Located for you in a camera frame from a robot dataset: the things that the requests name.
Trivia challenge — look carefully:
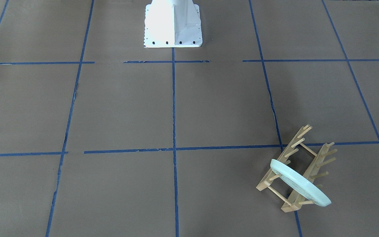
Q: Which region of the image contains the light green plate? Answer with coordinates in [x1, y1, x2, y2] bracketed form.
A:
[270, 159, 331, 207]

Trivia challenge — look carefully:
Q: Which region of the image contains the wooden dish rack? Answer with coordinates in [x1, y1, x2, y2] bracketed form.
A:
[256, 124, 337, 213]

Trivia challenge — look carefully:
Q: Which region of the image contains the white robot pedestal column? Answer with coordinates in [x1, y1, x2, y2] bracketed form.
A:
[143, 0, 203, 48]

